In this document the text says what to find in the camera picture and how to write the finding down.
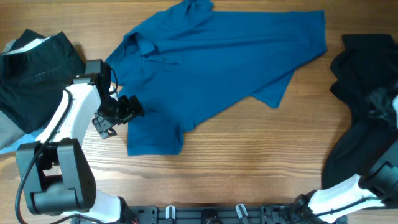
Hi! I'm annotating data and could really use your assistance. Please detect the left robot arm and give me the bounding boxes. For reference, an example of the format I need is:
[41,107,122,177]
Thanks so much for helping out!
[15,59,144,223]

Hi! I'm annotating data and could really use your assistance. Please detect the folded grey garment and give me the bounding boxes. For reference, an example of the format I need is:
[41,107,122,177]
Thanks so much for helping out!
[1,112,25,151]

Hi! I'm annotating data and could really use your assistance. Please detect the blue polo shirt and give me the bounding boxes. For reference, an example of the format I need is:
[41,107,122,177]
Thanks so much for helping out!
[107,1,327,156]

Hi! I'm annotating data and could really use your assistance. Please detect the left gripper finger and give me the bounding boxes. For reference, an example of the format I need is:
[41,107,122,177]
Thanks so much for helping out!
[117,95,133,124]
[129,95,145,117]

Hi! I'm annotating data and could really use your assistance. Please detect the black garment pile right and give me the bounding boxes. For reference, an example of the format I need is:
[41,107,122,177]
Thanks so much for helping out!
[322,34,397,189]

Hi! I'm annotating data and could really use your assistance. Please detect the folded blue jeans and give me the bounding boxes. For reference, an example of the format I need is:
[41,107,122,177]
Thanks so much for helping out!
[1,129,43,154]

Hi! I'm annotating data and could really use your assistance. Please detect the folded black garment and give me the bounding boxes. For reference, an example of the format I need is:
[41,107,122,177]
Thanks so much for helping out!
[1,29,85,133]

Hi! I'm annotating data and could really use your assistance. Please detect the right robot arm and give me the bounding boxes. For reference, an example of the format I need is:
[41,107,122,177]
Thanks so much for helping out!
[289,87,397,223]

